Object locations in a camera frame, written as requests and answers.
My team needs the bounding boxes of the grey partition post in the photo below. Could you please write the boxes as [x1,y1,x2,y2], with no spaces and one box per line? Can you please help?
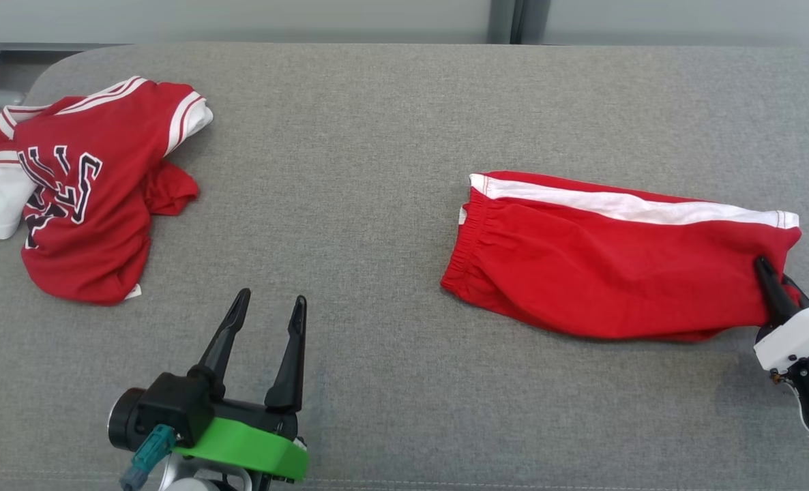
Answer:
[488,0,552,45]

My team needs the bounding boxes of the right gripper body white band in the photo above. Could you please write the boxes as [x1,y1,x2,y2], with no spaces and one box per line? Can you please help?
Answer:
[754,297,809,374]

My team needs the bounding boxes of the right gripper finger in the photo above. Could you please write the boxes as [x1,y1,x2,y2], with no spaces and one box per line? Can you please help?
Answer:
[783,275,809,309]
[754,256,797,325]

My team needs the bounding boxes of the red Bulls jersey shirt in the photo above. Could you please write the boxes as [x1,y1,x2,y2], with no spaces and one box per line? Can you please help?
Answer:
[0,75,214,306]

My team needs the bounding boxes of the red shorts with white stripe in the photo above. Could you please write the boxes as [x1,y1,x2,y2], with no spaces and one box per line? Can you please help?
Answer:
[440,170,802,342]

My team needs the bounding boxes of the left arm cable teal plug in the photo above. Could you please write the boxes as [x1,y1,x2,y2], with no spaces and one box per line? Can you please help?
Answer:
[119,424,177,491]

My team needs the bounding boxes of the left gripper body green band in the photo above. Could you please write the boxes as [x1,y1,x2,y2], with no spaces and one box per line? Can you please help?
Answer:
[173,401,308,482]

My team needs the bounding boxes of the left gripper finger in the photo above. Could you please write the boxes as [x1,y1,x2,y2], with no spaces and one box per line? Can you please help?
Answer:
[265,295,308,414]
[188,288,251,400]

